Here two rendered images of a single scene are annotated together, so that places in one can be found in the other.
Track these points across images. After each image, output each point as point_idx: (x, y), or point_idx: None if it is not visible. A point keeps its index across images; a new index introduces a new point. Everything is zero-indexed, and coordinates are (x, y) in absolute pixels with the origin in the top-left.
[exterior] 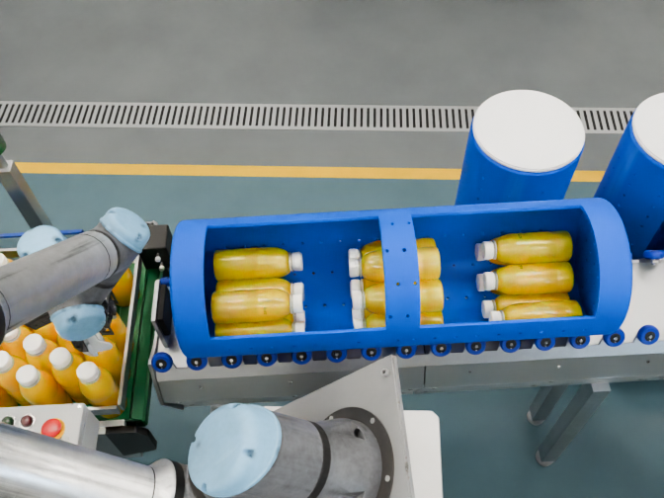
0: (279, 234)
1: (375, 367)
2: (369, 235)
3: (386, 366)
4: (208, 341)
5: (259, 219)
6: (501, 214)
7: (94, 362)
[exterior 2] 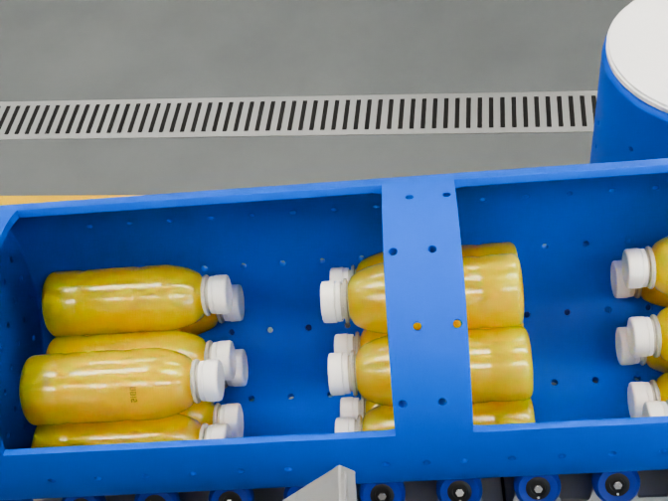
0: (193, 246)
1: (302, 500)
2: (381, 247)
3: (326, 496)
4: (1, 458)
5: (128, 199)
6: (664, 195)
7: None
